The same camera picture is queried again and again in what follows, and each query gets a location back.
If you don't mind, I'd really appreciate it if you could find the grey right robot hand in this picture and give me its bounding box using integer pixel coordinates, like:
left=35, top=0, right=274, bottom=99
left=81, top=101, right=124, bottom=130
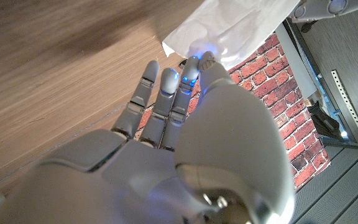
left=0, top=51, right=296, bottom=224

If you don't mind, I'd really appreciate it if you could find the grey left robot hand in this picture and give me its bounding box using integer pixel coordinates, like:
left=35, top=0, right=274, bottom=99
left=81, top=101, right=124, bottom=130
left=289, top=0, right=358, bottom=24

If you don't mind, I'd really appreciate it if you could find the white tissue sheet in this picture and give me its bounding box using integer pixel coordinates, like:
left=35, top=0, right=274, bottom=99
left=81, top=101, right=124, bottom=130
left=162, top=0, right=301, bottom=71

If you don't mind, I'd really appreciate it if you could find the red brick printed backdrop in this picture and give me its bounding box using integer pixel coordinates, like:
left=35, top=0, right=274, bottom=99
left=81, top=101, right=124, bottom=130
left=135, top=32, right=332, bottom=190

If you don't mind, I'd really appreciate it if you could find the perforated metal strip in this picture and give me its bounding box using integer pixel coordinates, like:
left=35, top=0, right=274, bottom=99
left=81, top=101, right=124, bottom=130
left=331, top=70, right=358, bottom=146

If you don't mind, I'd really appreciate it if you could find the dark metal door frame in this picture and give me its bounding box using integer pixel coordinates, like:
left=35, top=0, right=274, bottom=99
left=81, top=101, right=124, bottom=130
left=286, top=18, right=358, bottom=150

